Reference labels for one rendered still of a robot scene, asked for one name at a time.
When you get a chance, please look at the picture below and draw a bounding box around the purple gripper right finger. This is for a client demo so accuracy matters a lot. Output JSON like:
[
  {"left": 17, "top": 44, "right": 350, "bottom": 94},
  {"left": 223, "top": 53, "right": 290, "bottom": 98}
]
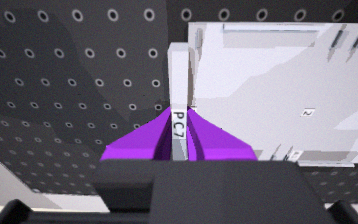
[{"left": 186, "top": 106, "right": 258, "bottom": 160}]

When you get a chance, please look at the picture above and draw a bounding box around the dark grey perforated plate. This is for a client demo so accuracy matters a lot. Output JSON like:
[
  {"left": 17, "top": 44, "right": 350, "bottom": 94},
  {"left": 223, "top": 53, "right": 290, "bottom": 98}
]
[{"left": 0, "top": 0, "right": 358, "bottom": 205}]

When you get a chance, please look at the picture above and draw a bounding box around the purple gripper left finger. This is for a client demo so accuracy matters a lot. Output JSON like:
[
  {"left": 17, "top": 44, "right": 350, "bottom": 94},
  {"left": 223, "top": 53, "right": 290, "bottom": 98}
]
[{"left": 99, "top": 106, "right": 172, "bottom": 162}]

